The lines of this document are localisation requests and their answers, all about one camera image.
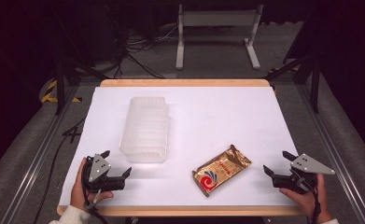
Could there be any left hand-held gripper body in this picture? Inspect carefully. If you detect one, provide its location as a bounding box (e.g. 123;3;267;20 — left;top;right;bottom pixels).
82;153;127;193

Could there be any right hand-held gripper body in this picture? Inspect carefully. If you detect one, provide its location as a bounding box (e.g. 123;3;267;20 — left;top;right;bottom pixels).
272;152;336;196

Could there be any translucent plastic container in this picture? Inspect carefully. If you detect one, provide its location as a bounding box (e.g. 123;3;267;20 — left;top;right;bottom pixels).
119;96;171;164

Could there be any gold snack packet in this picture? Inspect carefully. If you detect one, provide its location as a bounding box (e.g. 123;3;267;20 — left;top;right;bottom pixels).
191;144;253;198

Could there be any person's left hand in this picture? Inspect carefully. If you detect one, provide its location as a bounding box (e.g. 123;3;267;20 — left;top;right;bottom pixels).
70;157;115;211

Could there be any person's right hand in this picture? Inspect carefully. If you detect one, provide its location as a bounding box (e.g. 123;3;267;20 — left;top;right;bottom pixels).
279;173;332;223

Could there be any black tripod stand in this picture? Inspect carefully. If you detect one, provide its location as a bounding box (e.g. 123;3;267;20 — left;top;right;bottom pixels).
262;6;323;115
53;6;109;116

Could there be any white table sheet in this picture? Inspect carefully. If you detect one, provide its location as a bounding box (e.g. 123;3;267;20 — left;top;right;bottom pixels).
59;86;300;207

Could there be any yellow black hazard tape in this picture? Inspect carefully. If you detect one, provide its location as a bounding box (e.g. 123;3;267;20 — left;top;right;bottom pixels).
39;78;83;104

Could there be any white metal stand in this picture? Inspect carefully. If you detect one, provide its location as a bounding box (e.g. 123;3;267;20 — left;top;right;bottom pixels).
175;4;264;70

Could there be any left hand-held gripper cable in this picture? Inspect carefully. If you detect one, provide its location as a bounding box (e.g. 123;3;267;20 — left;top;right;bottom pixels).
82;161;109;224

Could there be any hand-held gripper cable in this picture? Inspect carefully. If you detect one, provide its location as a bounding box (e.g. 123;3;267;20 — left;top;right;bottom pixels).
82;161;109;224
290;169;323;224

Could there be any aluminium floor rail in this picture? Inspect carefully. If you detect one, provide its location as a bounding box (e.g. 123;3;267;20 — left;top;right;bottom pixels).
296;83;365;224
1;83;81;224

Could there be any thin black floor cable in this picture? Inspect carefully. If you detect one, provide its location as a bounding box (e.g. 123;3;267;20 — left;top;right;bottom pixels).
33;117;88;224

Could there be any right hand-held gripper cable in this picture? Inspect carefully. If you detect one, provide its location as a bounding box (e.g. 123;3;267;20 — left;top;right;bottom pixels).
290;169;323;224

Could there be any bundle of black floor cables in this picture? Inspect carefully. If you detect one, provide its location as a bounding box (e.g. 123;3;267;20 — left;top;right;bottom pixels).
106;4;178;79

